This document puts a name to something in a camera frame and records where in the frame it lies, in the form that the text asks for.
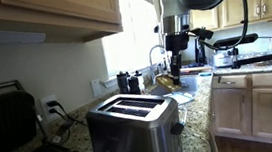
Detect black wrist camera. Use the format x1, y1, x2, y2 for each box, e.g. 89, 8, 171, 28
187, 25, 215, 43

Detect blue sponge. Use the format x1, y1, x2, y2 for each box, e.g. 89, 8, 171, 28
198, 71, 212, 78

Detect white wall outlet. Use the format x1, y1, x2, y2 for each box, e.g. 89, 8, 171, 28
38, 93, 62, 123

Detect black power cable with plug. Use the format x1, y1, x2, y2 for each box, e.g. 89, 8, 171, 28
48, 105, 77, 146
46, 96, 89, 131

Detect steel kitchen sink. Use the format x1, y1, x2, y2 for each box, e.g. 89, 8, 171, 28
147, 74, 202, 100

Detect silver cooking pot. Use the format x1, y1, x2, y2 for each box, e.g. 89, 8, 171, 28
211, 50, 235, 70

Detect bread slice with large hole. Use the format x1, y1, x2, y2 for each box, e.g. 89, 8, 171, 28
155, 74, 183, 93

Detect short black pepper mill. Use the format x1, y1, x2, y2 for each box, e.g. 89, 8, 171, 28
127, 74, 142, 97

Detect white switch plate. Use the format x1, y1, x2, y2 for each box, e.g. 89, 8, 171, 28
90, 77, 103, 98

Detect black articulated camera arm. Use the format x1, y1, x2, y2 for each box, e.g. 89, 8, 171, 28
229, 42, 272, 71

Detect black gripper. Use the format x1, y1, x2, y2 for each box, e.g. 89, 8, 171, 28
164, 31, 194, 87

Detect wooden base cabinets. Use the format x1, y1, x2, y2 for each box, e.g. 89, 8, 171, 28
208, 70, 272, 150

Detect tall black pepper mill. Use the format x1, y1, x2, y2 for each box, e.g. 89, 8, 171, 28
115, 70, 131, 96

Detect wooden upper cabinet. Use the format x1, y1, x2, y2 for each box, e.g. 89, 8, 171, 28
0, 0, 125, 52

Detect bright window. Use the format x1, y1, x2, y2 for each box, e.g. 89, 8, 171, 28
98, 0, 169, 80

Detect stainless steel two-slot toaster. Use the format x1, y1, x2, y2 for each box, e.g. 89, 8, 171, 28
84, 88, 187, 152

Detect light blue plate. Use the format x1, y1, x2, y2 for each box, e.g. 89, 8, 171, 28
170, 90, 196, 107

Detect curved silver dishwasher handle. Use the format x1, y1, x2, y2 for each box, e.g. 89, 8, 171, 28
205, 112, 220, 152

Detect black stereo camera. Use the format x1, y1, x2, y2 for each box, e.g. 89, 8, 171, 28
212, 32, 261, 49

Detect black panini grill press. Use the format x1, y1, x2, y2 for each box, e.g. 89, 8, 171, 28
0, 73, 91, 152

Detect clear salt mill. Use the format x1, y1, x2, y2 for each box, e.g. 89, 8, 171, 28
134, 69, 147, 94

